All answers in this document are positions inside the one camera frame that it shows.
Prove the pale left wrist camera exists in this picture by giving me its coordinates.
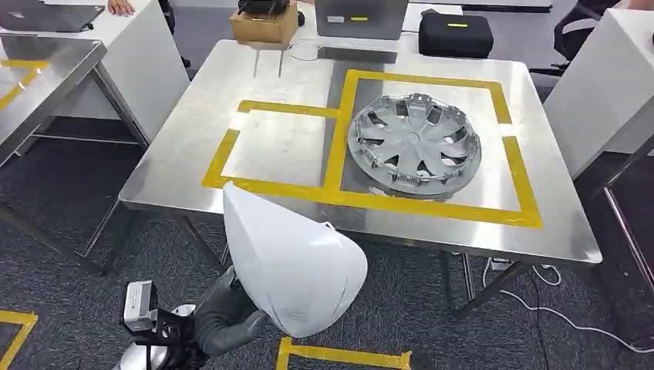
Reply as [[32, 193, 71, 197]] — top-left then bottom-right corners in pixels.
[[122, 281, 160, 333]]

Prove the steel table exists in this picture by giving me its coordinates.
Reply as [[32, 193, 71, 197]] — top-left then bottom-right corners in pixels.
[[0, 32, 149, 277], [118, 38, 604, 320]]

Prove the black gadget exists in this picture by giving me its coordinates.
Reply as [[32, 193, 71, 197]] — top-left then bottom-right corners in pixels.
[[237, 0, 290, 16]]

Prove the brown cardboard box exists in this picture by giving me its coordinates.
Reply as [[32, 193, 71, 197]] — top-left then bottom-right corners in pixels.
[[228, 2, 300, 51]]

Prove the silver wheel hubcap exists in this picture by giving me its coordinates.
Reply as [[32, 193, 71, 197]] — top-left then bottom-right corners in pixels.
[[346, 92, 483, 201]]

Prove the dark grey laptop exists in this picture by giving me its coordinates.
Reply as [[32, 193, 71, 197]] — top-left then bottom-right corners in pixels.
[[0, 0, 106, 33]]

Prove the person's hand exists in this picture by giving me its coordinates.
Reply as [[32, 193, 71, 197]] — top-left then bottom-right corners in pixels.
[[107, 0, 137, 17]]

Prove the white floor cable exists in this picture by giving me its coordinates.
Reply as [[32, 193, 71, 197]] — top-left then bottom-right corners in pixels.
[[481, 257, 654, 355]]

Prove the black zip case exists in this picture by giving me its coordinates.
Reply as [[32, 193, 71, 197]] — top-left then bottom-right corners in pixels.
[[417, 8, 495, 59]]

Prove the yellow floor tape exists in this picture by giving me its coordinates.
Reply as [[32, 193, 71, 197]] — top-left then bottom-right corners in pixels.
[[275, 337, 413, 370], [0, 310, 39, 370]]

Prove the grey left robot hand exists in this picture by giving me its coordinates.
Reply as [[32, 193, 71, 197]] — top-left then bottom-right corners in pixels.
[[193, 265, 269, 358]]

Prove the white plastic shell part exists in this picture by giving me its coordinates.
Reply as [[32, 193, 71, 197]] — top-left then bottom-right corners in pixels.
[[222, 181, 369, 340]]

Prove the black office chair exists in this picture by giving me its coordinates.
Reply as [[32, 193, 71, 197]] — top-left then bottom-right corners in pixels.
[[528, 0, 622, 78]]

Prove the yellow tape strip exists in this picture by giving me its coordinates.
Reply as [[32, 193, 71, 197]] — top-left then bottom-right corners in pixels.
[[0, 59, 51, 111]]

